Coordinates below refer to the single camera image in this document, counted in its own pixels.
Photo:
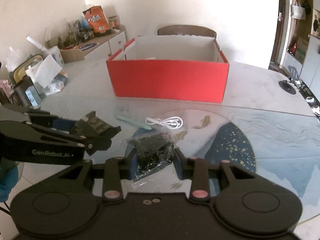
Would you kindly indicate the blue gloved hand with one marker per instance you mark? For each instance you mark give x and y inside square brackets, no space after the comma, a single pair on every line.
[9,178]

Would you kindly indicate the red cardboard box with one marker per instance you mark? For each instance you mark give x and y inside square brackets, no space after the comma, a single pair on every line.
[173,67]

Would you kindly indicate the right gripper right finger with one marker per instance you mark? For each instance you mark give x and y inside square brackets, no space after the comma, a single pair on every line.
[196,170]

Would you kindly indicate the hanging white tote bag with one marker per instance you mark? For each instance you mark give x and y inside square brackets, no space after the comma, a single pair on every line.
[297,11]

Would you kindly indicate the dark brown snack packet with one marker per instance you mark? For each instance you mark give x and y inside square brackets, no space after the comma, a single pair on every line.
[89,126]

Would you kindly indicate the black seaweed bag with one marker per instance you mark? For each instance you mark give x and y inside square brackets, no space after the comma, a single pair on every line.
[154,154]

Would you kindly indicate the yellow rimmed tray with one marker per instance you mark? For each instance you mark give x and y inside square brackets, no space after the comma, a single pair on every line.
[19,73]

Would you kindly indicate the cardboard tray box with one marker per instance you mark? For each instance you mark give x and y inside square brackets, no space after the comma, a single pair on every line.
[72,55]

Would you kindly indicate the orange snack bag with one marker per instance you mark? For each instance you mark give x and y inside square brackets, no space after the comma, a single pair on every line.
[97,21]

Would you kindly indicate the white paper bag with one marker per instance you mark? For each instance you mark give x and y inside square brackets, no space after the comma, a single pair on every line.
[47,71]

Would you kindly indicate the black round table socket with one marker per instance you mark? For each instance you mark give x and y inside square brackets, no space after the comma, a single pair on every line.
[287,87]

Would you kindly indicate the white sideboard cabinet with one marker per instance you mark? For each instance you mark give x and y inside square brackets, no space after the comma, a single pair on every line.
[105,46]

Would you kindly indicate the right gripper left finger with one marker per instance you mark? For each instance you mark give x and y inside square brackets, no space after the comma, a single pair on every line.
[115,170]

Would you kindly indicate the brown wooden chair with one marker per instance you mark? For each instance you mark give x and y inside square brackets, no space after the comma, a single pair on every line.
[186,30]

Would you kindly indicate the round blue placemat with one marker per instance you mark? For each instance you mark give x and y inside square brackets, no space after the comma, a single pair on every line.
[206,135]

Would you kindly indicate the teal pen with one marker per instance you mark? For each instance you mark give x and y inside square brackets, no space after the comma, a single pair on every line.
[133,122]

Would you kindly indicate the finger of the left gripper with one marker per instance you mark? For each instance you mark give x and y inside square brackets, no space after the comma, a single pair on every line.
[99,143]
[36,116]

